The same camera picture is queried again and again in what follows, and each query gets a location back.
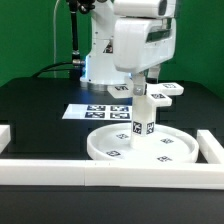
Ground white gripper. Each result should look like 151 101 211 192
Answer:
113 0 177 96

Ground white round table top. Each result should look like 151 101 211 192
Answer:
87 123 199 164

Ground white front fence bar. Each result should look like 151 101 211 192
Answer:
0 159 224 190

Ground white cable on backdrop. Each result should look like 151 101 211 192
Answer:
52 0 63 79

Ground white sheet with fiducial markers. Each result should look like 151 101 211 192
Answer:
63 104 132 121

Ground white fence bar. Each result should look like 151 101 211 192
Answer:
197 130 224 165
0 159 224 190

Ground white cross-shaped table base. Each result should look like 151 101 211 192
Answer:
107 82 184 107

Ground black cables at base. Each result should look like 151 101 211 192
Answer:
31 58 86 79

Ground white left fence block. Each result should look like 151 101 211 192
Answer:
0 125 11 154

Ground white right fence bar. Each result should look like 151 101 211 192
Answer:
197 130 224 165

